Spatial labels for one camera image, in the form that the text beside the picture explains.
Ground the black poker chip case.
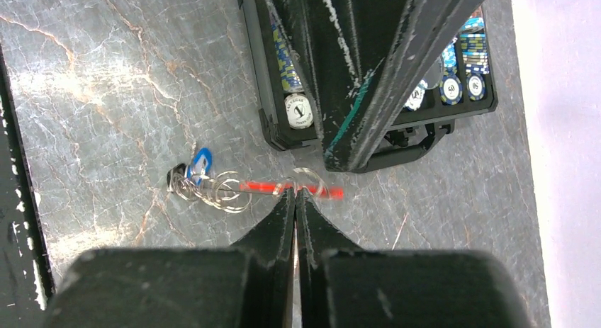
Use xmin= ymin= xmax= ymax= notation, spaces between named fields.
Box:
xmin=237 ymin=0 xmax=498 ymax=151

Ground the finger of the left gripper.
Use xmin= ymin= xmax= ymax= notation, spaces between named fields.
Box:
xmin=264 ymin=0 xmax=423 ymax=172
xmin=347 ymin=0 xmax=485 ymax=173

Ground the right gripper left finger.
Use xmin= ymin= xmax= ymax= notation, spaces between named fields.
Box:
xmin=43 ymin=189 xmax=295 ymax=327

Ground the blue key tag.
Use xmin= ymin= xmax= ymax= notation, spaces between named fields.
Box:
xmin=185 ymin=147 xmax=213 ymax=186

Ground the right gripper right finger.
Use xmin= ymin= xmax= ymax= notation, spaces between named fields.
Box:
xmin=296 ymin=189 xmax=531 ymax=327

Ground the red keyring carabiner with rings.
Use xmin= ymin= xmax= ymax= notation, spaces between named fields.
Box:
xmin=167 ymin=164 xmax=344 ymax=214

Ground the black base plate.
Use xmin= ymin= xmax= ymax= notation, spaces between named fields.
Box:
xmin=1 ymin=63 xmax=54 ymax=327

